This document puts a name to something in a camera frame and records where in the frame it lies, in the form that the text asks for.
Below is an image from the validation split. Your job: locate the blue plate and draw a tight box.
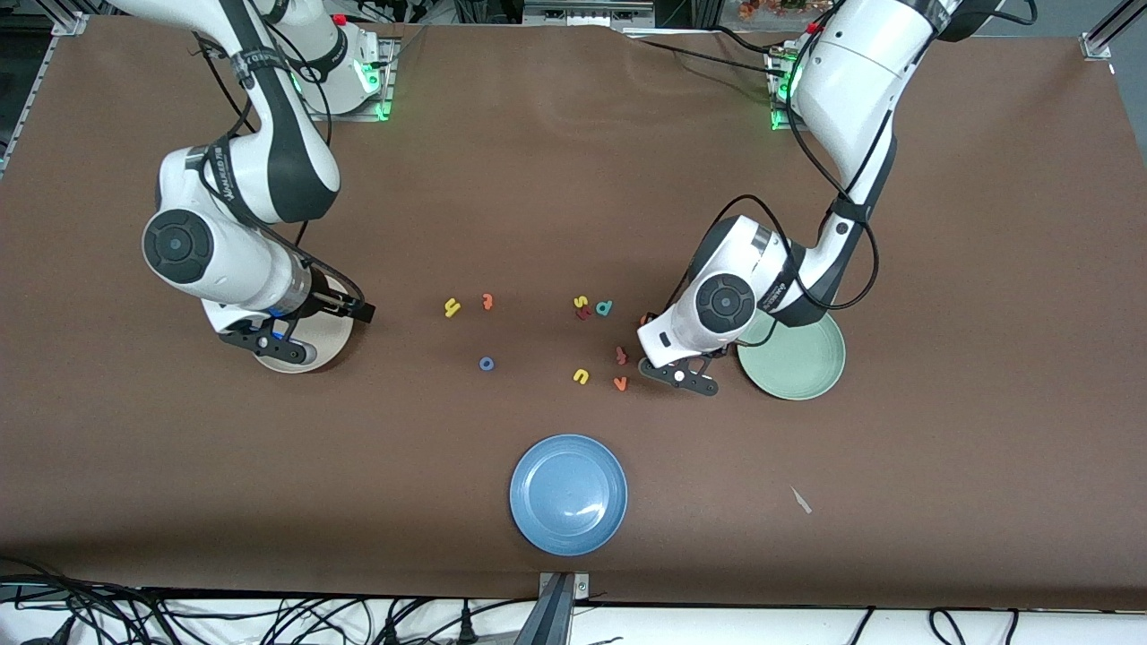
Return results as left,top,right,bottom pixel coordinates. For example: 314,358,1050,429
509,434,628,557

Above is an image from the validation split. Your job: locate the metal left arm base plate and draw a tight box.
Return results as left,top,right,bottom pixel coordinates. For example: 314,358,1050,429
767,45,807,133

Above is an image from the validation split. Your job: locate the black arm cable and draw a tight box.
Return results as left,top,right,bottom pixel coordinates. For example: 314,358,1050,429
193,31,368,310
663,85,884,350

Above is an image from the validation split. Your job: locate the grey metal rail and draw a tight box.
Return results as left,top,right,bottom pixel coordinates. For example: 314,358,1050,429
524,0,655,28

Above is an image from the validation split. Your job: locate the thick black table cable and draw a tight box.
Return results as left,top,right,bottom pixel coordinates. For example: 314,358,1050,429
708,25,776,58

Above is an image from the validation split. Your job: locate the thin black table cable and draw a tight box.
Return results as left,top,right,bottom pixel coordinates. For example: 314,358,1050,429
627,38,785,77

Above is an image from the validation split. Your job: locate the beige brown plate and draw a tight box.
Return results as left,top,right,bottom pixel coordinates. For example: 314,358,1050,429
254,273,356,374

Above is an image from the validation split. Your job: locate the light green plate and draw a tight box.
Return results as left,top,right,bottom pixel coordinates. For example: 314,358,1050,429
737,309,847,401

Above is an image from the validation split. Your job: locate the brown table cover sheet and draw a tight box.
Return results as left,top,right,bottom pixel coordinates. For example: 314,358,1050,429
0,16,1147,610

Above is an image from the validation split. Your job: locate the grey aluminium bracket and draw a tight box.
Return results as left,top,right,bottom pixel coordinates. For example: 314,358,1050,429
515,572,592,645

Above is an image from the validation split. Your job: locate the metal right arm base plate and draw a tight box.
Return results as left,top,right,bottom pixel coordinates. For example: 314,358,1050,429
298,36,397,122

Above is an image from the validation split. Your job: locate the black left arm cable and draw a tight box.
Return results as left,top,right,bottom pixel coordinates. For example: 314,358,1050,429
663,85,884,350

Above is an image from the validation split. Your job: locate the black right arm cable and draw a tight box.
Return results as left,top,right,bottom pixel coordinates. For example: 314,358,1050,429
193,31,368,310

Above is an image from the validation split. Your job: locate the aluminium frame profile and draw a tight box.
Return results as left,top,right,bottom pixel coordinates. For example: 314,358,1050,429
1080,0,1147,62
0,9,91,176

